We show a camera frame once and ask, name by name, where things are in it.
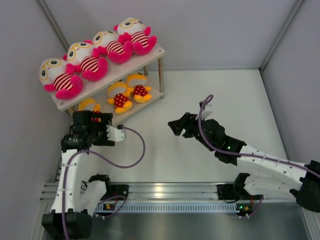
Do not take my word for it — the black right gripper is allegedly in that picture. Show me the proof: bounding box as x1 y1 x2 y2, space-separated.
169 112 216 152

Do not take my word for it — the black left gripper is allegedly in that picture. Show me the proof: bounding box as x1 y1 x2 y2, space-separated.
87 114 115 146

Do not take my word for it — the yellow plush back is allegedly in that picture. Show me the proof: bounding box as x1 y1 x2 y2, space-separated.
77 98 101 113

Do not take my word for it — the yellow plush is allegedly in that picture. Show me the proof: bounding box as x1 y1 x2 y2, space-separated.
77 98 101 113
107 80 133 115
126 72 153 104

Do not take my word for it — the yellow plush front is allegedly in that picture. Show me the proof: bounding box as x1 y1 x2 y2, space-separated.
107 80 133 115

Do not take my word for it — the pink panda plush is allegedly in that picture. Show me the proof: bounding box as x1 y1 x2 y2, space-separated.
38 58 84 100
63 41 109 82
92 30 133 64

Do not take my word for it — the pink panda plush face-down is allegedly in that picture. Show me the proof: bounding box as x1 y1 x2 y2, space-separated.
113 17 158 56

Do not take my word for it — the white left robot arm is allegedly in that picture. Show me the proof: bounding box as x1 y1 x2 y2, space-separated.
41 110 115 240

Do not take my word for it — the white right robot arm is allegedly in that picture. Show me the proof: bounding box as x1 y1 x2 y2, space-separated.
168 112 320 213

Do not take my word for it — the white two-tier shelf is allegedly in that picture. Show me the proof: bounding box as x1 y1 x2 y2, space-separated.
50 44 166 125

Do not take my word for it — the left corner metal profile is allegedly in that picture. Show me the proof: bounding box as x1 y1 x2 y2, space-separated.
35 0 70 60

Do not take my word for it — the corner metal profile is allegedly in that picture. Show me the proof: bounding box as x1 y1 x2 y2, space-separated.
259 0 306 73
35 0 70 60

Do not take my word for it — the right corner metal profile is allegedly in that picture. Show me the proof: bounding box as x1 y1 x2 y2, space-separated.
259 0 306 73

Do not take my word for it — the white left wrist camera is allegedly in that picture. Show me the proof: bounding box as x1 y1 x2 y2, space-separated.
106 124 127 142

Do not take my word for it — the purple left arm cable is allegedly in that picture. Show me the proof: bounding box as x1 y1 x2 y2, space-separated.
61 125 147 240

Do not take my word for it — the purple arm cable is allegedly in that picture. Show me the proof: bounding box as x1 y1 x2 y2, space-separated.
61 125 147 240
197 94 320 221

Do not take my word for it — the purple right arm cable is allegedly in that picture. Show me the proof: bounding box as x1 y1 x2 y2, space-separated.
197 94 320 221

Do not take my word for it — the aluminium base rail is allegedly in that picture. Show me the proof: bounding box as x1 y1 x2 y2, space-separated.
39 181 301 201

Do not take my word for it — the grey slotted cable duct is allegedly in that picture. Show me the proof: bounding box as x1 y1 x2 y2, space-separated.
95 202 240 214

